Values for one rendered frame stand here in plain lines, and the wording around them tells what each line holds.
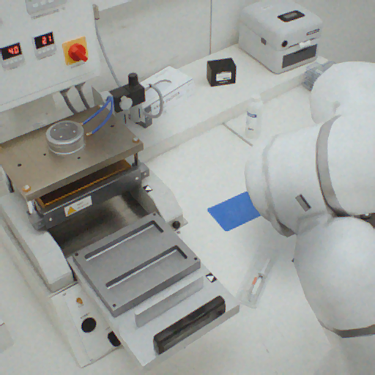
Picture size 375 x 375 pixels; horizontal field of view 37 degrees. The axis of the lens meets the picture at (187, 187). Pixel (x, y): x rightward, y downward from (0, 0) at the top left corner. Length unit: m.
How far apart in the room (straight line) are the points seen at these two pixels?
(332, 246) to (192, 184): 1.06
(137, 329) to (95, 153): 0.37
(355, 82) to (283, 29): 1.28
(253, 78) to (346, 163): 1.42
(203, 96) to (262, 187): 1.26
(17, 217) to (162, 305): 0.38
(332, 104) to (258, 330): 0.75
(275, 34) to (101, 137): 0.90
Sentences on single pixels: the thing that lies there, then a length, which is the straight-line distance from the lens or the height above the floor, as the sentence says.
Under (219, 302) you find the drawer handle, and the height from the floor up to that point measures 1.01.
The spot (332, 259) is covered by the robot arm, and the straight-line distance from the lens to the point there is 0.58.
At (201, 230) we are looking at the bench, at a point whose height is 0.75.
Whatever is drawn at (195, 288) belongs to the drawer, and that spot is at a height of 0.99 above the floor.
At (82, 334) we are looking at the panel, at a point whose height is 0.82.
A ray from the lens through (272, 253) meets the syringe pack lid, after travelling 1.42.
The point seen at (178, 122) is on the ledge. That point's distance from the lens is 1.76.
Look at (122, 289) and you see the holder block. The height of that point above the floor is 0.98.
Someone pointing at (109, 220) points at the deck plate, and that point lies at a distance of 1.29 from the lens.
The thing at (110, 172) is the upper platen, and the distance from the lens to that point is 1.21.
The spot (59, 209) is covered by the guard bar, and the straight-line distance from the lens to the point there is 1.16.
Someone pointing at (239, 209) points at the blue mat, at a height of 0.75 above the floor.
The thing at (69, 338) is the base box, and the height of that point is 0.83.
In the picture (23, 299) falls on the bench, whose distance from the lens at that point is 1.42.
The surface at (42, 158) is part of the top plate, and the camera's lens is 1.19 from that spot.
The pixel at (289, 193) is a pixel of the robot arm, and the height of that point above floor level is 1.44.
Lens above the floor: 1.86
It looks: 44 degrees down
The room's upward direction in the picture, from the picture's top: 1 degrees counter-clockwise
